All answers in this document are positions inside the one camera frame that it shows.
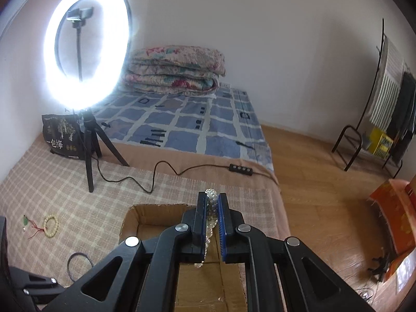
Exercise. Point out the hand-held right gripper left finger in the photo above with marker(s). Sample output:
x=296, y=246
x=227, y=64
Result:
x=203, y=221

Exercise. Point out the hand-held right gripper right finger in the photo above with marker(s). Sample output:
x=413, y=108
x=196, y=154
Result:
x=222, y=221

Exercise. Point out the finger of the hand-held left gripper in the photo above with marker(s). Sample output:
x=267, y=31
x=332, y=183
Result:
x=35, y=286

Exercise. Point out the cardboard box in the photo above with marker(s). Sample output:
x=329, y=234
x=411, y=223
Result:
x=152, y=216

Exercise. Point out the beige plaid blanket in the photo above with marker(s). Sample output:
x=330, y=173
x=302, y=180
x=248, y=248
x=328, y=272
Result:
x=48, y=185

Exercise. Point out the blue plaid bedsheet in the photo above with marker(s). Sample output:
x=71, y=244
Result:
x=182, y=126

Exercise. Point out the black tripod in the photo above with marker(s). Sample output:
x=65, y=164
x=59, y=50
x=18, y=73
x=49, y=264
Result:
x=88, y=156

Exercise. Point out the black snack bag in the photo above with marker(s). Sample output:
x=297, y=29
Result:
x=61, y=133

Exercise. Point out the folded floral quilt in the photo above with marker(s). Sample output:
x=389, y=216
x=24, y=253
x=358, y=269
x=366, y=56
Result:
x=175, y=68

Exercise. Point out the black drying rack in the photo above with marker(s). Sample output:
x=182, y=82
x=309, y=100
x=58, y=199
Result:
x=352, y=128

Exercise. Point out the orange patterned box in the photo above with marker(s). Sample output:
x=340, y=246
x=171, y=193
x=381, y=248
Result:
x=393, y=208

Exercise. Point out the yellow box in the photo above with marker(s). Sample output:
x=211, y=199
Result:
x=382, y=143

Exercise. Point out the striped cloth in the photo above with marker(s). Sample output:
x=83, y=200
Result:
x=386, y=81

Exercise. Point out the dark hanging clothes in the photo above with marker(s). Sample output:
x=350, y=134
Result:
x=404, y=104

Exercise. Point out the black phone holder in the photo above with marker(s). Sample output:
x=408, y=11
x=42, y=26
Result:
x=81, y=13

